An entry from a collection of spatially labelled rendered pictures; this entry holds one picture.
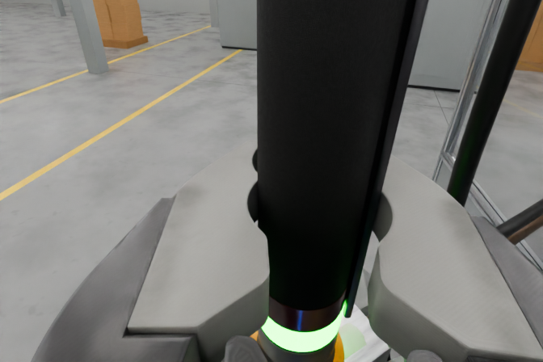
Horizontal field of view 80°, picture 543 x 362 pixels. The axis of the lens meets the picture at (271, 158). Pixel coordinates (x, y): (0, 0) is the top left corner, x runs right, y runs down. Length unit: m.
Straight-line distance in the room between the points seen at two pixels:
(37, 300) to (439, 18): 5.56
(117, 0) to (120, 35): 0.73
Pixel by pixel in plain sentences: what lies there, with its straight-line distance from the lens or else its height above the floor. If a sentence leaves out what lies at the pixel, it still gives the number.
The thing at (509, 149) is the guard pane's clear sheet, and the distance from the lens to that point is 1.33.
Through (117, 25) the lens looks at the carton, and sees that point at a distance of 8.52.
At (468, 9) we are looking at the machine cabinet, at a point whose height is 1.21.
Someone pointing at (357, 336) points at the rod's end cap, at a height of 1.56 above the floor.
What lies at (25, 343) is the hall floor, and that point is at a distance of 2.34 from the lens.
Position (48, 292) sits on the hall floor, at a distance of 2.51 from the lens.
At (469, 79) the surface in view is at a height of 1.34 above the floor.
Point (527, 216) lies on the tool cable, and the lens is 0.32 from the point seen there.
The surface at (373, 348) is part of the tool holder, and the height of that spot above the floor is 1.55.
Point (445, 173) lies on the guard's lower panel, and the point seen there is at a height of 0.92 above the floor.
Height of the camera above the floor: 1.73
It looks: 31 degrees down
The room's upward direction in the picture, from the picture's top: 1 degrees clockwise
